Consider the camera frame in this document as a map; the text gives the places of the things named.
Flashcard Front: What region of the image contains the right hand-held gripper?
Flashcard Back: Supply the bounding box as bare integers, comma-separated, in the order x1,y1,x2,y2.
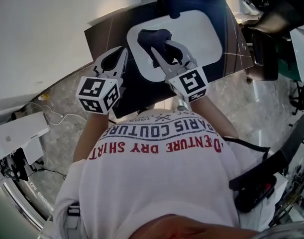
150,40,208,103

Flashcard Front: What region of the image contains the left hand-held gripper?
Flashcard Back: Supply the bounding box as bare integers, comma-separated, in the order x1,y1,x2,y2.
76,46,129,115

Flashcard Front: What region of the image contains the dark blue cloth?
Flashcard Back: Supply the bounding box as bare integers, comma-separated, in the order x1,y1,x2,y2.
137,28,183,69

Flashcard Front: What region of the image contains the person's right forearm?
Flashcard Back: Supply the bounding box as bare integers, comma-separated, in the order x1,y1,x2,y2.
189,100,239,139

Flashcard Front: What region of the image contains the person's left forearm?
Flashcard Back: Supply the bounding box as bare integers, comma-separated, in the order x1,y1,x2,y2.
72,111,110,163

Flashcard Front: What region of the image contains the dark vanity cabinet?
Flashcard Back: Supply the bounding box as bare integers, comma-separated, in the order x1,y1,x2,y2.
84,0,254,119

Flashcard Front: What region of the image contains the white sink basin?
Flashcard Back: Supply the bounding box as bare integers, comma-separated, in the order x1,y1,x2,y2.
126,9,223,83

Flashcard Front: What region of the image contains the black office chair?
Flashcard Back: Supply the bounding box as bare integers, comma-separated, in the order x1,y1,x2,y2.
246,0,304,82

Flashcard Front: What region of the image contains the small white box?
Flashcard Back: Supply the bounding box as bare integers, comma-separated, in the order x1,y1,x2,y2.
22,135,45,165

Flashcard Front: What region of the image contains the large white box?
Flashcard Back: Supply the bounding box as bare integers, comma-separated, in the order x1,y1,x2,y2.
0,112,49,159

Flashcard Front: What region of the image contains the white table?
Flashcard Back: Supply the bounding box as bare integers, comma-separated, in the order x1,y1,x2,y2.
290,25,304,83

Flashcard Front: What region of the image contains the black tripod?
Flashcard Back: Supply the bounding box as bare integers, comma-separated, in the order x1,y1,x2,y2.
290,81,304,115

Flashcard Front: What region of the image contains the black equipment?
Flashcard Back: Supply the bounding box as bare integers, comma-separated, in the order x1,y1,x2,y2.
0,148,30,182

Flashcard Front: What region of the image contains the grey belt with black buckle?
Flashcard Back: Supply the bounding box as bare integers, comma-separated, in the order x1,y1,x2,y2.
64,203,82,239

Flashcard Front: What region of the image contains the black controller with red button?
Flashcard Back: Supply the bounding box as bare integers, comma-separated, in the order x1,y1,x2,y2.
235,175,277,213

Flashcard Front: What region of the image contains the white cable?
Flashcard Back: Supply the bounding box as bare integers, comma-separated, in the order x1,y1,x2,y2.
29,102,88,126

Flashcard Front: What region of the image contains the black cable on shirt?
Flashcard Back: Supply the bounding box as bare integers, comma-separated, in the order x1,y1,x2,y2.
222,136,271,151

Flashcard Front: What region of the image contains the wide black strap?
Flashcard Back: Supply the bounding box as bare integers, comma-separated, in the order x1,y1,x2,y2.
228,115,304,190

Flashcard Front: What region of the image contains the white metal frame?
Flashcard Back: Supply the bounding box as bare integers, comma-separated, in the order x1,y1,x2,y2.
0,180,54,234

